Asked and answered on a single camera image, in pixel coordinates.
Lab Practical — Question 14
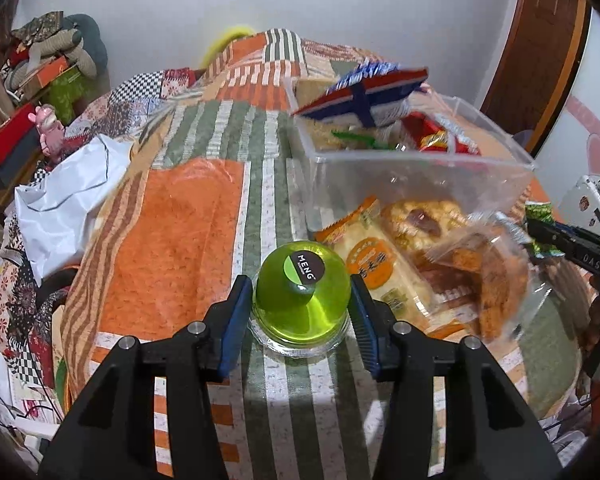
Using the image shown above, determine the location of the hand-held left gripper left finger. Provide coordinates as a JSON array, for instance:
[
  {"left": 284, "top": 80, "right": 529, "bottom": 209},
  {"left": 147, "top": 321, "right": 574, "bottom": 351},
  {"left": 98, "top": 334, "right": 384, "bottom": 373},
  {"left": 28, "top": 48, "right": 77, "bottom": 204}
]
[{"left": 39, "top": 275, "right": 255, "bottom": 480}]

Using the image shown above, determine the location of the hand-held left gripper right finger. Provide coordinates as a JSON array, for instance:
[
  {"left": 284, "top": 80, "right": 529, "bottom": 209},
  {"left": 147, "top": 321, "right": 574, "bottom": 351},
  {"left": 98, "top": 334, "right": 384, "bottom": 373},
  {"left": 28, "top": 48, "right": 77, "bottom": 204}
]
[{"left": 349, "top": 276, "right": 564, "bottom": 480}]

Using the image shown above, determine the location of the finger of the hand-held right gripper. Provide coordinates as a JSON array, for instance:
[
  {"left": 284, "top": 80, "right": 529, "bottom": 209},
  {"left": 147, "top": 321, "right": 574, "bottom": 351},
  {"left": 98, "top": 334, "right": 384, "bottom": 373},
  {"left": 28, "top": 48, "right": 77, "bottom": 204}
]
[{"left": 526, "top": 217, "right": 583, "bottom": 262}]

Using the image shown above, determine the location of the green pea packet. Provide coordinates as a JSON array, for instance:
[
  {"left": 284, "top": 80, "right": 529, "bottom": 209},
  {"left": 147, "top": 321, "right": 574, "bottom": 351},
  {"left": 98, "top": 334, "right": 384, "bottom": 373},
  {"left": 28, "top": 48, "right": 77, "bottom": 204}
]
[
  {"left": 330, "top": 129, "right": 402, "bottom": 152},
  {"left": 522, "top": 201, "right": 556, "bottom": 259}
]

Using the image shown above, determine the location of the green jelly cup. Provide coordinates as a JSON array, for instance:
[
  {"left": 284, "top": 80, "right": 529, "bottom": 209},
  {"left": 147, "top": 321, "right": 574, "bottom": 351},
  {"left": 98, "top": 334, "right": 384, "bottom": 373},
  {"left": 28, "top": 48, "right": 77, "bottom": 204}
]
[{"left": 247, "top": 241, "right": 354, "bottom": 359}]

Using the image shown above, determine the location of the clear plastic container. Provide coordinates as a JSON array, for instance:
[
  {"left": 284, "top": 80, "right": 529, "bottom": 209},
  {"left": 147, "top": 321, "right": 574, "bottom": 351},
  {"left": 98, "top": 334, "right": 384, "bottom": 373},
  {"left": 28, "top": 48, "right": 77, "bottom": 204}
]
[{"left": 282, "top": 74, "right": 537, "bottom": 241}]

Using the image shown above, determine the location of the blue red snack packet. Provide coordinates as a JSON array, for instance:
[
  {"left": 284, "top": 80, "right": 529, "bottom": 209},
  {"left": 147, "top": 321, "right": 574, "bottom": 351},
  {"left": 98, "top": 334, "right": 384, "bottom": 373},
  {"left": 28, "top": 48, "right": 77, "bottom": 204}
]
[{"left": 292, "top": 60, "right": 431, "bottom": 129}]

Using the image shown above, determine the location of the white plastic appliance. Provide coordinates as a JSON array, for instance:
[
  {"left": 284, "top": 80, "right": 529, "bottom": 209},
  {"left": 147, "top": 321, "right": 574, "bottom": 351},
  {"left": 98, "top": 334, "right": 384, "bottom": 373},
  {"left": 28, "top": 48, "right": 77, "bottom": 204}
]
[{"left": 559, "top": 174, "right": 600, "bottom": 247}]

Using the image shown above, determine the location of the orange rice cracker packet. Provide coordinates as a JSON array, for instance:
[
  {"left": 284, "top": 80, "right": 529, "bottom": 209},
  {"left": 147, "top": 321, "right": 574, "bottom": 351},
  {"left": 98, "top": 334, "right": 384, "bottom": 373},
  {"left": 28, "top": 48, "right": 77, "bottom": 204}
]
[{"left": 314, "top": 195, "right": 434, "bottom": 322}]

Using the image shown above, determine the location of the clear spicy snack packet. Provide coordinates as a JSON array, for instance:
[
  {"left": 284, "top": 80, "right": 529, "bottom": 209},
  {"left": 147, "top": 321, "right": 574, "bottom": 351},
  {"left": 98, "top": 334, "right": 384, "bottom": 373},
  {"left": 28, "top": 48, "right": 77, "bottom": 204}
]
[{"left": 410, "top": 210, "right": 557, "bottom": 344}]

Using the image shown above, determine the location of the striped patchwork blanket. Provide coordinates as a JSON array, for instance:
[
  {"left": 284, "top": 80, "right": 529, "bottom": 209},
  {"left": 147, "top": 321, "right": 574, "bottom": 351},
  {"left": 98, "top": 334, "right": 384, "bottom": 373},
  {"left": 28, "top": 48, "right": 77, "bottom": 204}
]
[{"left": 52, "top": 27, "right": 583, "bottom": 480}]

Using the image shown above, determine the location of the clear bread packet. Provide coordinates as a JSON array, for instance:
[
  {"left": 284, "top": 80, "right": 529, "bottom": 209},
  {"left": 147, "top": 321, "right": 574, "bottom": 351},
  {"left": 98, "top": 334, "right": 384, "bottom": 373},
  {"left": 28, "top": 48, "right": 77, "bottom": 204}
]
[{"left": 380, "top": 199, "right": 474, "bottom": 257}]

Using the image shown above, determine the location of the wooden door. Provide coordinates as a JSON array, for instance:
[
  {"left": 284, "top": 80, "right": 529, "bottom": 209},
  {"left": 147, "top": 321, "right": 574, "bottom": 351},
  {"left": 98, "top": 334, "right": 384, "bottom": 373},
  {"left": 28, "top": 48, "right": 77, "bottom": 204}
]
[{"left": 480, "top": 0, "right": 594, "bottom": 157}]

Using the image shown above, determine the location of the white plastic bag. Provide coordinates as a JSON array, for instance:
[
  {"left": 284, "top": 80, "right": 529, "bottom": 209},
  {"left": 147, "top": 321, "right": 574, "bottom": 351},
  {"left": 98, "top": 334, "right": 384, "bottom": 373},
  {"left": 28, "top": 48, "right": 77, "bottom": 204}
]
[{"left": 14, "top": 134, "right": 134, "bottom": 287}]

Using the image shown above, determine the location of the floral patterned cloth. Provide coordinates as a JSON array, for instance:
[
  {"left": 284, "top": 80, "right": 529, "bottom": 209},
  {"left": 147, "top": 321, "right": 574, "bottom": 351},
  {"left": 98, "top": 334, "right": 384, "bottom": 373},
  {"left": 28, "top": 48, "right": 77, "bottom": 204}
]
[{"left": 0, "top": 240, "right": 73, "bottom": 411}]

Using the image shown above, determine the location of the checkered patchwork quilt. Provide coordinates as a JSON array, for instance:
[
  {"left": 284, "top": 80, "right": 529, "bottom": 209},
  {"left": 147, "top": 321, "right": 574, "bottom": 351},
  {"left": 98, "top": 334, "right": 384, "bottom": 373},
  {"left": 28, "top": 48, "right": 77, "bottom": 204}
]
[{"left": 62, "top": 66, "right": 202, "bottom": 137}]

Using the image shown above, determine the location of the pink plush toy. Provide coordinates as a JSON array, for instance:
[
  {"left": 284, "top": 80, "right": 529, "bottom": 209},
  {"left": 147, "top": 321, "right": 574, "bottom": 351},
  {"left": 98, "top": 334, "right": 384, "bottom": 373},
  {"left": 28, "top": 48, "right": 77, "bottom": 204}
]
[{"left": 27, "top": 104, "right": 69, "bottom": 164}]

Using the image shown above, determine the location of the dark box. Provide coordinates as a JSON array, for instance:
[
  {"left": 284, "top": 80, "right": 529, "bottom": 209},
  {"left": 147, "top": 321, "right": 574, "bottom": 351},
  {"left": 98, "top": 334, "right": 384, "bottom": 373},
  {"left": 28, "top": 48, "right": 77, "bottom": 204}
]
[{"left": 0, "top": 132, "right": 45, "bottom": 207}]

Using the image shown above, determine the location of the green box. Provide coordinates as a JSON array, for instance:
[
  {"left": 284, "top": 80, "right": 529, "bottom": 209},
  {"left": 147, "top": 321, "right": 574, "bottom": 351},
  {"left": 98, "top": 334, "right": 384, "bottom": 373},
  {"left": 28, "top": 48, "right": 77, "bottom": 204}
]
[{"left": 47, "top": 67, "right": 102, "bottom": 124}]

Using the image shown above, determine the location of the yellow round item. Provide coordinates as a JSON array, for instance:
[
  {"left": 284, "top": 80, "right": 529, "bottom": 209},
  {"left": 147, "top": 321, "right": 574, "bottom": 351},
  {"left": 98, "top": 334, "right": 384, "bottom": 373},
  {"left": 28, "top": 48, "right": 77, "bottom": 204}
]
[{"left": 200, "top": 25, "right": 257, "bottom": 69}]

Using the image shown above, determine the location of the red box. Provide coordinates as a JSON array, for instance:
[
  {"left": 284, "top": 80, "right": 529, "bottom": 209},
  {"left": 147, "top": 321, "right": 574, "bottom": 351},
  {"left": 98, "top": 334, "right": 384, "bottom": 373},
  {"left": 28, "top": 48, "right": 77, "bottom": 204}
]
[{"left": 0, "top": 102, "right": 39, "bottom": 166}]

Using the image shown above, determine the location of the orange box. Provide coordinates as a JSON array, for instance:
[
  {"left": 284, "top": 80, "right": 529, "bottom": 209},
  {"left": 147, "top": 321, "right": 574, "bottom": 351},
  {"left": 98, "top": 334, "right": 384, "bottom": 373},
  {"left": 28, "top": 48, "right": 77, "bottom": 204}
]
[{"left": 17, "top": 55, "right": 74, "bottom": 99}]

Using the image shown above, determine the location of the grey round cushion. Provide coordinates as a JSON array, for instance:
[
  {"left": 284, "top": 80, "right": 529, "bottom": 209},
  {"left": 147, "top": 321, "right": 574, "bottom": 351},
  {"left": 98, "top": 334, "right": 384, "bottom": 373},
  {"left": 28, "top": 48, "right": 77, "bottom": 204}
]
[{"left": 67, "top": 14, "right": 110, "bottom": 78}]

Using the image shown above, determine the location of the striped plush toy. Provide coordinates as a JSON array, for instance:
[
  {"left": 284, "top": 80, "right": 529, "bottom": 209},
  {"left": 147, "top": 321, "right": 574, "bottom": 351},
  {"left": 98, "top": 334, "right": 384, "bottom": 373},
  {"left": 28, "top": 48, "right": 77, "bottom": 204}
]
[{"left": 5, "top": 27, "right": 98, "bottom": 92}]

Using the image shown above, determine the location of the dark patterned cloth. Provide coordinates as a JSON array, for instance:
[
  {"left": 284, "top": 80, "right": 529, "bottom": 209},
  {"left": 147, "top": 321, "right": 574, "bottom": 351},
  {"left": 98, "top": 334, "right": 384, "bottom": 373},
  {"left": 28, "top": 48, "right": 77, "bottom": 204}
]
[{"left": 11, "top": 10, "right": 67, "bottom": 45}]

